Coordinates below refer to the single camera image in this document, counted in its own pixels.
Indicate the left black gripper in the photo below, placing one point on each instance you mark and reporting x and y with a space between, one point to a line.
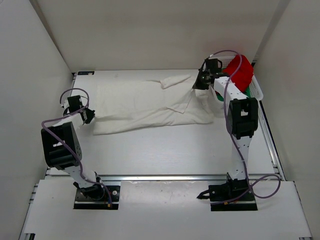
90 115

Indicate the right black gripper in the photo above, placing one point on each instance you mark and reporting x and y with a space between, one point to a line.
199 85

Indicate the white t shirt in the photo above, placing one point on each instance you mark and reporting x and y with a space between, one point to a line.
126 105

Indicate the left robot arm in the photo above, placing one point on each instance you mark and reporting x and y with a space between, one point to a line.
61 145

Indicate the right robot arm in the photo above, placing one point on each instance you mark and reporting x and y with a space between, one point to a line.
240 113

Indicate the red t shirt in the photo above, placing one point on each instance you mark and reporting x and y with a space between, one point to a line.
235 62

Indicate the blue label sticker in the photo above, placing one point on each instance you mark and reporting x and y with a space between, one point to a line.
85 73

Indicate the green t shirt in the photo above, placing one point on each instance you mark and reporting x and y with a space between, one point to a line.
241 79

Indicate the white plastic basket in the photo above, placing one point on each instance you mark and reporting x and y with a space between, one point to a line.
253 89

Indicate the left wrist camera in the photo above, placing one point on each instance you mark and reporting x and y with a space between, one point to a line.
65 105

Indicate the aluminium table rail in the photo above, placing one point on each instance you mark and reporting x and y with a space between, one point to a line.
183 177

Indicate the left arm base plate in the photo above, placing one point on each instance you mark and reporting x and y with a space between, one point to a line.
96 197

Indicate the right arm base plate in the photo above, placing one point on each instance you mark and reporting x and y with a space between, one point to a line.
229 197

